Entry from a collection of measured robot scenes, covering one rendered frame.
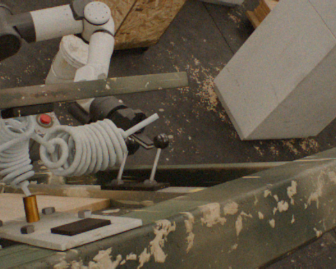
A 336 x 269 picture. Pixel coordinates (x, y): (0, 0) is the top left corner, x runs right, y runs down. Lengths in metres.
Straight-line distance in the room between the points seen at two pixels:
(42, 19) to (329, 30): 2.34
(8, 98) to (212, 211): 0.26
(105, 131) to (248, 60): 3.36
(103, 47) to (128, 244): 1.09
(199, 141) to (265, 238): 3.12
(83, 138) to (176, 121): 3.15
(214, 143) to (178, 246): 3.30
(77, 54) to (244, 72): 1.36
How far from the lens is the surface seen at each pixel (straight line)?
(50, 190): 1.55
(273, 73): 3.86
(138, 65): 4.02
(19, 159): 0.65
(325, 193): 0.83
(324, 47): 3.60
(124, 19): 3.63
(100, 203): 1.31
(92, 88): 0.63
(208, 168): 1.40
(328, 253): 4.03
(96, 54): 1.58
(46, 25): 1.61
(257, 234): 0.70
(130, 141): 1.34
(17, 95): 0.58
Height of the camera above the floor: 2.36
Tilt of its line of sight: 40 degrees down
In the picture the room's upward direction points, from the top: 40 degrees clockwise
